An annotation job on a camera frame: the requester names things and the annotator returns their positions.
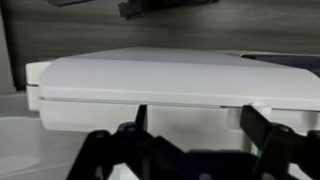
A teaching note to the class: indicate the white coffee machine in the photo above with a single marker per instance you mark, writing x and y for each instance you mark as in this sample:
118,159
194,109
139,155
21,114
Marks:
193,97

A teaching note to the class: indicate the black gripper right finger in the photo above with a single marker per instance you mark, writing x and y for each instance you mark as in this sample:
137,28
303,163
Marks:
280,146

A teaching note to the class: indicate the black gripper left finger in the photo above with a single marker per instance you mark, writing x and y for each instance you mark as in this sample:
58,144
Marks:
102,151

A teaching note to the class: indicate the black object at top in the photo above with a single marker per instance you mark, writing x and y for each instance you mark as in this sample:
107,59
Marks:
132,8

